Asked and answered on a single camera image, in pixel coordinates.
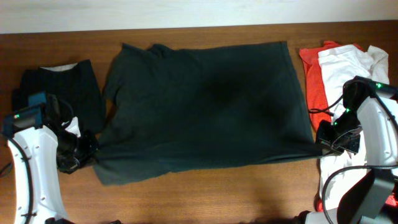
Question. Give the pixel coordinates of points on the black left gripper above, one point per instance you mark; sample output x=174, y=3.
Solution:
x=70, y=167

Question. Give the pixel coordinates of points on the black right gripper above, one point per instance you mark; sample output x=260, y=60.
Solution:
x=321, y=137

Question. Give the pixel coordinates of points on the dark green t-shirt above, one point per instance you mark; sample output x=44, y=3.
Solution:
x=189, y=109

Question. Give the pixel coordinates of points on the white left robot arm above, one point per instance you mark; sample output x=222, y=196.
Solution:
x=42, y=148

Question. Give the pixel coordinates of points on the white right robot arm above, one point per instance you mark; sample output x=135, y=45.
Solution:
x=370, y=114

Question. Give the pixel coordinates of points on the red garment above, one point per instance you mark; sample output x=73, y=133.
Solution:
x=327, y=68

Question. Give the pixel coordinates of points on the folded black garment stack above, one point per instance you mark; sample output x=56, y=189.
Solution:
x=77, y=89

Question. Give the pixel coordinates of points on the white folded garment underneath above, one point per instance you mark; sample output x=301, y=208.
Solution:
x=61, y=68

